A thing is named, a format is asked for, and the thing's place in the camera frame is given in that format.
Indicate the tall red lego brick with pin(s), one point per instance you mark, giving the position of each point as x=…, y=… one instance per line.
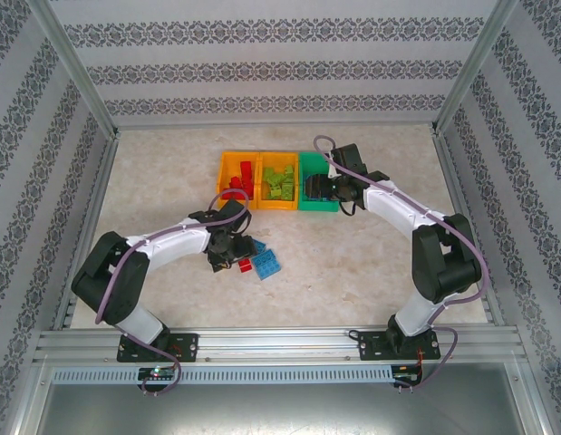
x=246, y=168

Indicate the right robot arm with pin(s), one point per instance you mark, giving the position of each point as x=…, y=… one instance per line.
x=398, y=213

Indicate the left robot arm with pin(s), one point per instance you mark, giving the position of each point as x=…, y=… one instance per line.
x=176, y=242

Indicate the small red lego brick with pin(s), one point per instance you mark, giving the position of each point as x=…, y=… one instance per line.
x=245, y=266

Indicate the green plastic bin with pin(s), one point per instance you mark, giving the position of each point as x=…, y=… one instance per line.
x=314, y=206

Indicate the large blue lego brick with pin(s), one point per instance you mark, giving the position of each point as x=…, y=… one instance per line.
x=267, y=264

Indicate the square green lego brick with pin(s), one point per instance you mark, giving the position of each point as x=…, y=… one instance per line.
x=289, y=171

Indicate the orange plastic bin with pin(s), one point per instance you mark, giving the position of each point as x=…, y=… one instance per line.
x=225, y=165

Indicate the yellow plastic bin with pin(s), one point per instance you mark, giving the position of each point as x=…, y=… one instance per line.
x=275, y=159

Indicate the long green lego brick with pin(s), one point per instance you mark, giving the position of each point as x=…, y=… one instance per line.
x=271, y=177

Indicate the green circuit board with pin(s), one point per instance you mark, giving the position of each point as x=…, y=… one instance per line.
x=157, y=373
x=409, y=374

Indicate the aluminium side rail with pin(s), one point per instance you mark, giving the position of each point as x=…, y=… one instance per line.
x=90, y=217
x=454, y=181

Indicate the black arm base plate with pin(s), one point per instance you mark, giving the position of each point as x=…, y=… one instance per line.
x=368, y=346
x=189, y=346

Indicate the aluminium front rail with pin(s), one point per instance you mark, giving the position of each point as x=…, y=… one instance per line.
x=280, y=344

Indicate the aluminium frame post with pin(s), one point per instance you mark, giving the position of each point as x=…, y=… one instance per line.
x=470, y=68
x=78, y=68

